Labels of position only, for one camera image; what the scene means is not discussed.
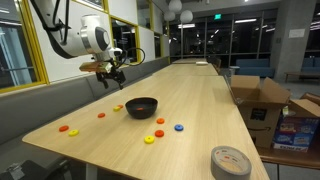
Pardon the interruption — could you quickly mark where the white table leg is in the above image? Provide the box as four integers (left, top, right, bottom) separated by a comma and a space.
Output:
85, 163, 98, 180

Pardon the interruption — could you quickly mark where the light wooden table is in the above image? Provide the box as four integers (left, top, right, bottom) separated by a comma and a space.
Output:
171, 58, 214, 65
151, 63, 219, 77

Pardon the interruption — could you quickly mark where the low wooden bench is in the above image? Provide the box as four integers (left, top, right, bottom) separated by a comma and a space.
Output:
284, 70, 320, 83

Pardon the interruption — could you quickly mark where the black equipment bag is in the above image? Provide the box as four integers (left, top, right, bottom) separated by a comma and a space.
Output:
0, 159, 73, 180

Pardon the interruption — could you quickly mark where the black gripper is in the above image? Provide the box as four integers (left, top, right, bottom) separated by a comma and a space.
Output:
96, 67, 127, 91

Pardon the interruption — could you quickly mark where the black bowl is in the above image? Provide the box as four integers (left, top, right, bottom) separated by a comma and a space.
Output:
125, 96, 159, 120

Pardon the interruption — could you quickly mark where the gray upholstered bench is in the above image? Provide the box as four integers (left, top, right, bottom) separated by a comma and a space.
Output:
0, 56, 171, 180

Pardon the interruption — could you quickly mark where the white paper sign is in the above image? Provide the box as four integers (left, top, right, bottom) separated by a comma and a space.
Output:
288, 28, 306, 39

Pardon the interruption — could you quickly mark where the blue sofa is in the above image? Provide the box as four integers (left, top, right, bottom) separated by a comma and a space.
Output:
301, 57, 320, 73
234, 58, 276, 79

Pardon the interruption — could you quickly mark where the blue printed carton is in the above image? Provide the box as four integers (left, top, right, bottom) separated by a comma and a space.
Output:
272, 98, 320, 154

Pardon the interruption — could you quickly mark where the yellow window frame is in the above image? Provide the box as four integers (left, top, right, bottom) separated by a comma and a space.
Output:
0, 0, 172, 95

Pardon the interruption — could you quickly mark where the white globe pendant lamp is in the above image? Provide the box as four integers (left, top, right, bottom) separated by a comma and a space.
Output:
179, 9, 194, 24
168, 0, 183, 14
163, 10, 176, 22

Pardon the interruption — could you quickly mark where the gray duct tape roll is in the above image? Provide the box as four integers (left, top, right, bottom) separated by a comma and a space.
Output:
210, 145, 253, 180

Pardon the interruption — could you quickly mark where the open brown cardboard box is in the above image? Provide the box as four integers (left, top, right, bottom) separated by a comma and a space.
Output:
223, 74, 292, 149

